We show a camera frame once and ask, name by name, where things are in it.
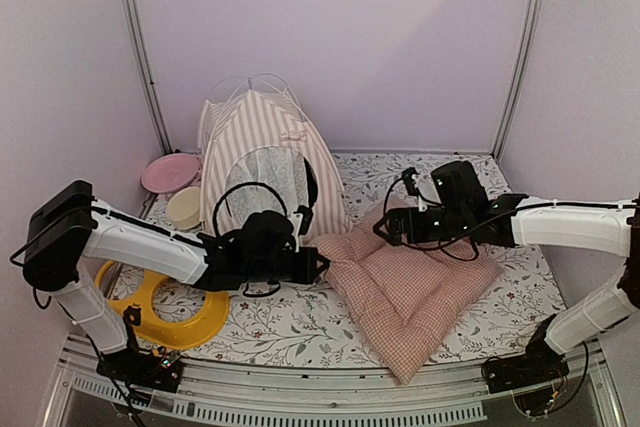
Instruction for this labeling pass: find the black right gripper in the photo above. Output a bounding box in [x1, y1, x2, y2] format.
[372, 207, 469, 248]

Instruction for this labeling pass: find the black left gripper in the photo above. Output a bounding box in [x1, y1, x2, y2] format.
[246, 247, 329, 285]

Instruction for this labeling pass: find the pink gingham cushion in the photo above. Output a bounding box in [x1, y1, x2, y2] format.
[310, 197, 501, 385]

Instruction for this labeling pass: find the striped pet tent fabric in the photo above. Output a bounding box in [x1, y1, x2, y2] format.
[197, 88, 352, 240]

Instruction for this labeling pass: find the cream cat-ear pet bowl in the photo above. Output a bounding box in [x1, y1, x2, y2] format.
[166, 186, 201, 231]

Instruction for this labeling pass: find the yellow double bowl holder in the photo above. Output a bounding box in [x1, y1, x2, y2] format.
[95, 262, 231, 351]

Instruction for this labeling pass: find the white flexible tent pole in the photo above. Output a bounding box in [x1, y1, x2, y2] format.
[206, 76, 251, 103]

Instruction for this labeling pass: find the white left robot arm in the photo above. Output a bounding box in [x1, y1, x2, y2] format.
[9, 180, 330, 381]

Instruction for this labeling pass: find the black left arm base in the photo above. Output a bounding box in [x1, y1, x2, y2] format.
[97, 306, 184, 393]

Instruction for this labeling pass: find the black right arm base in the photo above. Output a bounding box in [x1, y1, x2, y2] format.
[481, 315, 569, 393]

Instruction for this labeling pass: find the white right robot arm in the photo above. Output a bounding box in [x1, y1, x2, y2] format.
[373, 161, 639, 383]

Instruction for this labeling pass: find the pink bowl behind tent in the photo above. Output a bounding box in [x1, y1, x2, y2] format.
[140, 153, 201, 194]

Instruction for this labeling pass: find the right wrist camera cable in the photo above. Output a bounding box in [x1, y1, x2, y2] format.
[382, 167, 481, 262]

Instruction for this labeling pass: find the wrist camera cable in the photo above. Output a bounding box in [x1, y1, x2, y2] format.
[382, 167, 481, 262]
[212, 180, 291, 238]

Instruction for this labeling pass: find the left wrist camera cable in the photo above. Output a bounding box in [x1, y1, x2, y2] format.
[212, 180, 291, 238]

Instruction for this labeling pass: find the front aluminium rail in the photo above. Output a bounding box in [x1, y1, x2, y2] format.
[39, 328, 632, 426]

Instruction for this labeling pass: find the right aluminium frame post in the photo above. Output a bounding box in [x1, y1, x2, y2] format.
[491, 0, 543, 163]

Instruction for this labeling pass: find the aluminium frame post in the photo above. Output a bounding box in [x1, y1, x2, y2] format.
[121, 0, 173, 154]
[491, 0, 543, 163]

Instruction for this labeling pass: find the left aluminium frame post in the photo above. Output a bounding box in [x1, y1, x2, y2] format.
[121, 0, 173, 154]

